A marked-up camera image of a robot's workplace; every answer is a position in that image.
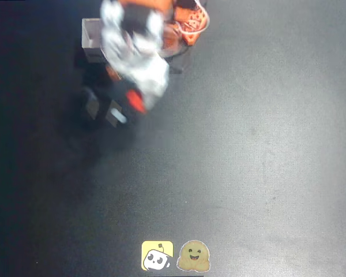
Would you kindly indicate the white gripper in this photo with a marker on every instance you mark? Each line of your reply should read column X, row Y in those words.
column 135, row 99

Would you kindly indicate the red cube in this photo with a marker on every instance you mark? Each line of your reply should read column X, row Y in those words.
column 136, row 101

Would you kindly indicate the white and orange robot arm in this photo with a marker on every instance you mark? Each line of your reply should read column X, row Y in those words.
column 187, row 23

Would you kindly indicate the white cardboard box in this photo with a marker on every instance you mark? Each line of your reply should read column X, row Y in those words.
column 89, row 37

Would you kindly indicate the black webcam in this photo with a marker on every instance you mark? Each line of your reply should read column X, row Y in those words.
column 109, row 104

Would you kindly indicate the yellow robot sticker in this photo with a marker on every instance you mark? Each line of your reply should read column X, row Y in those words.
column 157, row 255

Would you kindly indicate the smiling face sticker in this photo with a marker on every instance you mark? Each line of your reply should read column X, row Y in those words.
column 193, row 256

